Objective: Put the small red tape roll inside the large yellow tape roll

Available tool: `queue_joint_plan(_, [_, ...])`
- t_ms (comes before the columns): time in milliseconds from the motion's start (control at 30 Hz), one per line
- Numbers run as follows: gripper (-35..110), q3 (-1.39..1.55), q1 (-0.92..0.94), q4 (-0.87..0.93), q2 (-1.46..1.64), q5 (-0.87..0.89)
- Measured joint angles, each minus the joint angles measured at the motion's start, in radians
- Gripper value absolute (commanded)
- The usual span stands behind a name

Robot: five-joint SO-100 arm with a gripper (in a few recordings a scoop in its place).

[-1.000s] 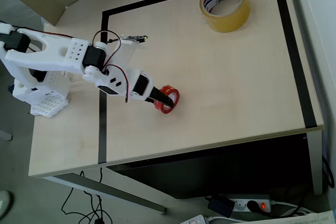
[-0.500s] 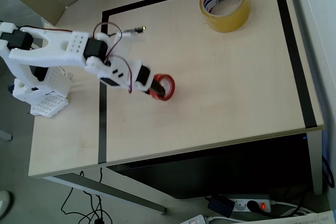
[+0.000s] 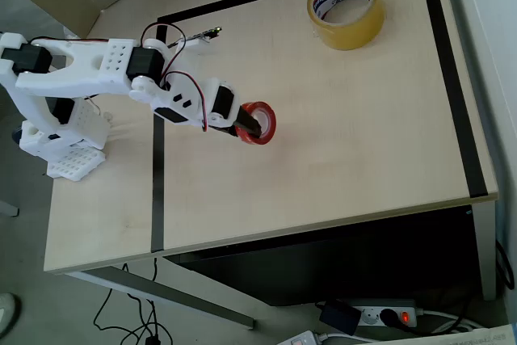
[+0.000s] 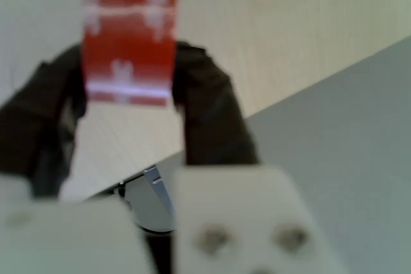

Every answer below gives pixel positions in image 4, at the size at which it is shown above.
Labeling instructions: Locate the grey metal table leg beam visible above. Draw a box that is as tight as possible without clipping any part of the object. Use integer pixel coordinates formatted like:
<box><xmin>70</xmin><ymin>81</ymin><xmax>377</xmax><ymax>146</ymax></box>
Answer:
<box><xmin>116</xmin><ymin>164</ymin><xmax>177</xmax><ymax>234</ymax></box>

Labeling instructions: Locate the red tape roll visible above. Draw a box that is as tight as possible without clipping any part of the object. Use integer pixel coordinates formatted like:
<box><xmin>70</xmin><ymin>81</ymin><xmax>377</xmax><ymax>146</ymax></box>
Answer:
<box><xmin>80</xmin><ymin>0</ymin><xmax>179</xmax><ymax>108</ymax></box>

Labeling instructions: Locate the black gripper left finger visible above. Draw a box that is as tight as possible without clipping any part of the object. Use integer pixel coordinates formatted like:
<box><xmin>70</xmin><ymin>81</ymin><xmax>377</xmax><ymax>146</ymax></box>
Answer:
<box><xmin>0</xmin><ymin>42</ymin><xmax>88</xmax><ymax>198</ymax></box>

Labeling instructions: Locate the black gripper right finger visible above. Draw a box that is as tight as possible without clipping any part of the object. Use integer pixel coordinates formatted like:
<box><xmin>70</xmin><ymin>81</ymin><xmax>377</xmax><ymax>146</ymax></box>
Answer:
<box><xmin>170</xmin><ymin>40</ymin><xmax>259</xmax><ymax>167</ymax></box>

